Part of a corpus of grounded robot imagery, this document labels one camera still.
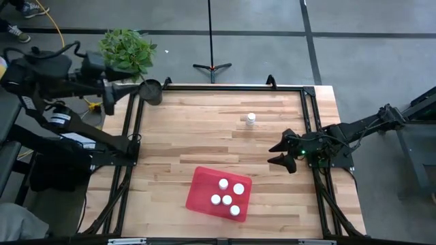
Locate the black side table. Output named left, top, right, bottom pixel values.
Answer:
left=0, top=91, right=21, bottom=144

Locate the green leafy plant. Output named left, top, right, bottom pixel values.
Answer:
left=98, top=28, right=158, bottom=82

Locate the person's shoe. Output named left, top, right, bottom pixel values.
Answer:
left=6, top=24, right=31, bottom=44
left=20, top=1, right=50, bottom=18

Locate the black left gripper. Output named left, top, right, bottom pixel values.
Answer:
left=80, top=50, right=140, bottom=116

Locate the black aluminium table frame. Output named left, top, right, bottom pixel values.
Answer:
left=76, top=73, right=367, bottom=245

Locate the yellow power cable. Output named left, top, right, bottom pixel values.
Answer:
left=33, top=0, right=102, bottom=113

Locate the red translucent plastic basket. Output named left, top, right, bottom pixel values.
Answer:
left=185, top=165, right=253, bottom=223

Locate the black tripod stand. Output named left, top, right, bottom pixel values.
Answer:
left=192, top=0, right=233, bottom=84

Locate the black metal cart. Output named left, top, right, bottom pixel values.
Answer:
left=394, top=84, right=436, bottom=198

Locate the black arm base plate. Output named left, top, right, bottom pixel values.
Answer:
left=90, top=139, right=141, bottom=167
left=305, top=141, right=355, bottom=169

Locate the dark grey bench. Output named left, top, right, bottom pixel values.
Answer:
left=0, top=140, right=22, bottom=200

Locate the person's leg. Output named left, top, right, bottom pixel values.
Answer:
left=0, top=203, right=50, bottom=241

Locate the black plant pot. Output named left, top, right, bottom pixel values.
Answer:
left=138, top=78, right=164, bottom=106

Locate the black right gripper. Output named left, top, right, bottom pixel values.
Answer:
left=266, top=128, right=328, bottom=174

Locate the black bag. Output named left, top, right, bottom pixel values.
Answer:
left=29, top=142, right=93, bottom=193

